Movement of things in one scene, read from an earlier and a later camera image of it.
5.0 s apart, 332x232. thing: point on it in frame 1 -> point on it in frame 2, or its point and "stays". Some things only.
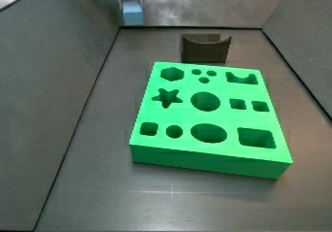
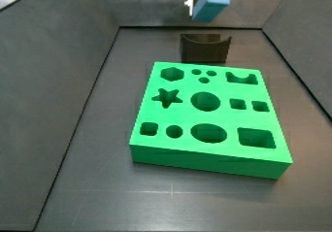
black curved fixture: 205,48 stays
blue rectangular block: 133,13 -> 211,4
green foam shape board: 207,117 stays
